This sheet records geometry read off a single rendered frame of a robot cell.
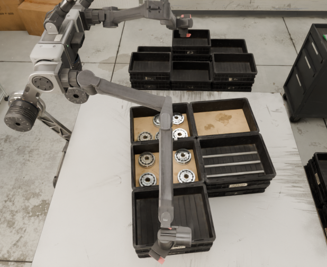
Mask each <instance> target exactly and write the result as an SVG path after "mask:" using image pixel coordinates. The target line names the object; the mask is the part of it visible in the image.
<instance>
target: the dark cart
mask: <svg viewBox="0 0 327 267"><path fill-rule="evenodd" d="M325 34H327V23H312V25H311V28H310V30H309V32H308V34H307V36H306V38H305V40H304V43H303V45H302V47H301V49H300V51H299V53H298V55H297V58H296V60H295V62H294V64H293V66H292V68H291V70H290V73H289V75H288V77H287V80H286V82H285V84H284V86H283V88H284V92H285V93H284V95H283V98H284V99H285V100H287V101H288V104H289V108H290V111H291V113H292V116H291V117H290V120H291V122H297V121H299V120H300V119H301V118H327V41H326V40H325V38H324V36H323V35H325Z"/></svg>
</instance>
